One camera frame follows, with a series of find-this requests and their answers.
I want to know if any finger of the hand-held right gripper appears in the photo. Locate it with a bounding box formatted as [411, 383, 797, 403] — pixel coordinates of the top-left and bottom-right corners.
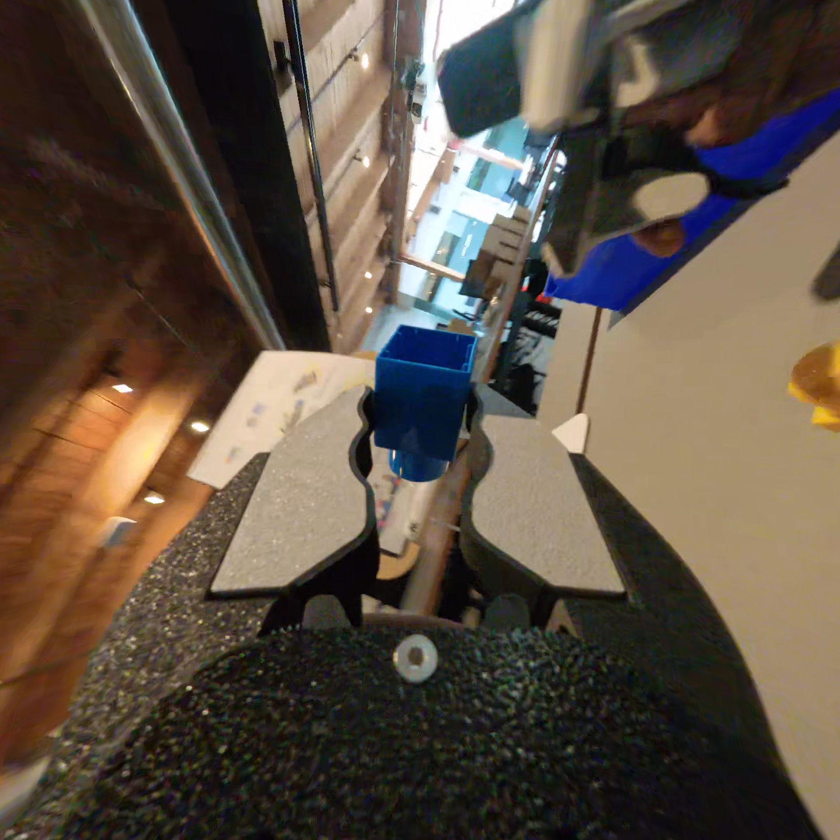
[541, 131, 634, 278]
[630, 171, 714, 223]

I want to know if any blue plastic bin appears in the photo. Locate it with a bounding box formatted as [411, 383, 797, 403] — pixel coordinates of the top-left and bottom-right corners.
[543, 88, 840, 312]

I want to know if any wooden clipboard with instruction sheet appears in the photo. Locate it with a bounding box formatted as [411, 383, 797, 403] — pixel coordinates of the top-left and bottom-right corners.
[185, 350, 421, 581]

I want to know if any blue mega block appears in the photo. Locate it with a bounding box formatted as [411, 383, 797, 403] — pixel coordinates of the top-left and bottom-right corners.
[373, 326, 478, 483]

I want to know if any yellow mega block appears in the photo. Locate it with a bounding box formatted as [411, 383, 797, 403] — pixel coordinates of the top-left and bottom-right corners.
[787, 341, 840, 433]

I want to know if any stack of cardboard boxes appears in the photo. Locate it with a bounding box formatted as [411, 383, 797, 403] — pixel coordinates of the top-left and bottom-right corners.
[467, 206, 534, 299]

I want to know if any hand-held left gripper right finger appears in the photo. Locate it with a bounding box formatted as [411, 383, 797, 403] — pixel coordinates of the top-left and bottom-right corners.
[459, 384, 627, 599]

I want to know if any white desk mat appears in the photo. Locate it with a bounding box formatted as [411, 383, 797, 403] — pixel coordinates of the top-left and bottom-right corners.
[551, 413, 590, 455]

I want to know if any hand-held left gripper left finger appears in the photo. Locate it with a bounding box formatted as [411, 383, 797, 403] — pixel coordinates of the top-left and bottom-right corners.
[206, 386, 380, 599]

